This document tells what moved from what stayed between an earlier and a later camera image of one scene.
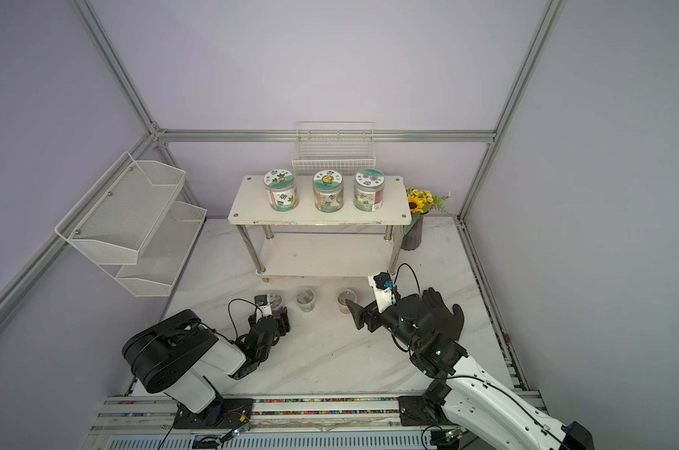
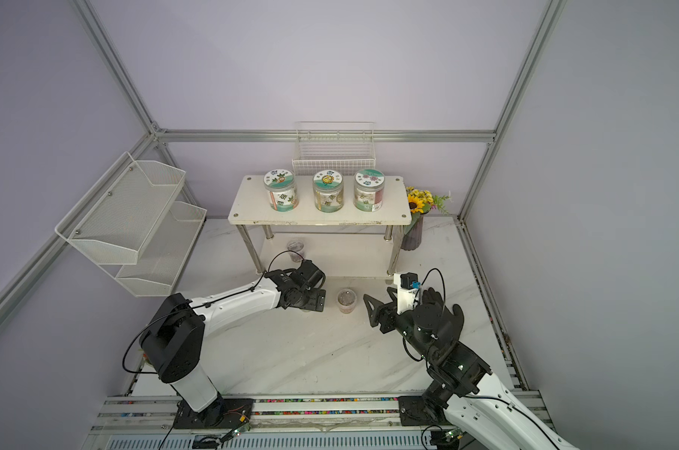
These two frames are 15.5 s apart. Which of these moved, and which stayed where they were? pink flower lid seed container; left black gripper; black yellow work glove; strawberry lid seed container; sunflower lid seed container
Moved: left black gripper
Stayed: sunflower lid seed container; black yellow work glove; strawberry lid seed container; pink flower lid seed container
